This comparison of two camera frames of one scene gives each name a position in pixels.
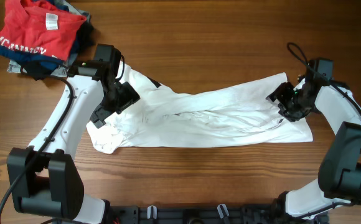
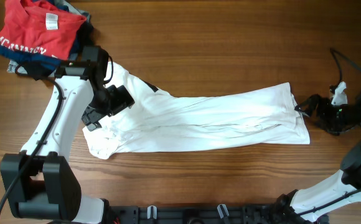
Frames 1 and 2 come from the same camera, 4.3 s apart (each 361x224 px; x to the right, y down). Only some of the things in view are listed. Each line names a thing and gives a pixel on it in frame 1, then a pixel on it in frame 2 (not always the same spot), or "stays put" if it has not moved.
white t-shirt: [242, 114] stays put
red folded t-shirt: [31, 25] stays put
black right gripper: [284, 101] to [318, 107]
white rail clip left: [149, 212] stays put
